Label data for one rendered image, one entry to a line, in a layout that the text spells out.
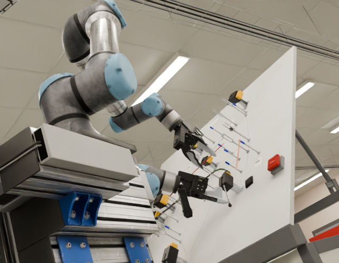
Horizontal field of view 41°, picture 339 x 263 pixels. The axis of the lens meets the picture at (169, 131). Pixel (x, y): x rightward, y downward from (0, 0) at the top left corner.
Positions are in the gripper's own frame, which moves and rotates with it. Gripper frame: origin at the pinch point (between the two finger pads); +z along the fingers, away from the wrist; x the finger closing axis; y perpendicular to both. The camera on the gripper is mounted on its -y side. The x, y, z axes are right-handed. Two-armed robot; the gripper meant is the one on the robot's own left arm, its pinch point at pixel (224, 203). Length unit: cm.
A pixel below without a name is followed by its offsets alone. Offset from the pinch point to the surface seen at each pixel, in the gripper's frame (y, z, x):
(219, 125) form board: 41, 1, 65
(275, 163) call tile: 18.2, 11.6, -11.6
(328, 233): 5, 148, 229
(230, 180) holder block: 9.4, 1.3, 6.2
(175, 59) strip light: 141, -25, 295
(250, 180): 11.1, 8.4, 3.5
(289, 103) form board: 46.1, 17.5, 7.1
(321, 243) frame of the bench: -4.9, 27.5, -26.7
